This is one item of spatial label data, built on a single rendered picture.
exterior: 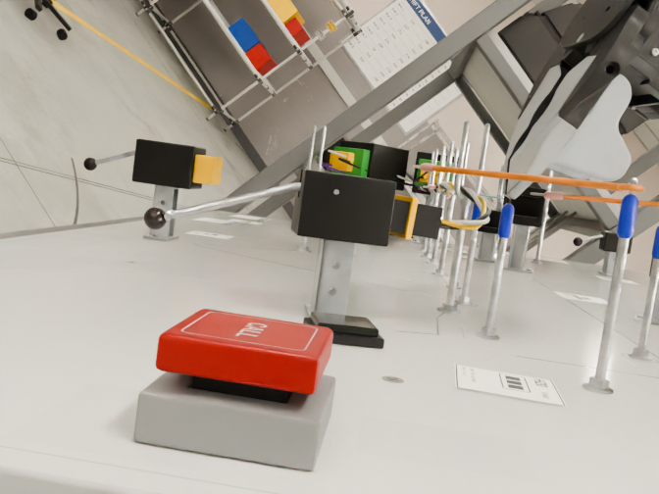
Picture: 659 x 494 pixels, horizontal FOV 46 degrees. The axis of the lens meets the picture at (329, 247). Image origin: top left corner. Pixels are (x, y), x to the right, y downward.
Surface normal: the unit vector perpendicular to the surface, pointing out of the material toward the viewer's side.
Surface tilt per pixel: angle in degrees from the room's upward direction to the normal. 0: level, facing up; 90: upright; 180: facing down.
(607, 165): 83
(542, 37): 90
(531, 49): 90
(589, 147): 83
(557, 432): 47
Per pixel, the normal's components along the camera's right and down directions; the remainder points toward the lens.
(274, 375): -0.10, 0.07
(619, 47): 0.15, 0.11
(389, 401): 0.14, -0.99
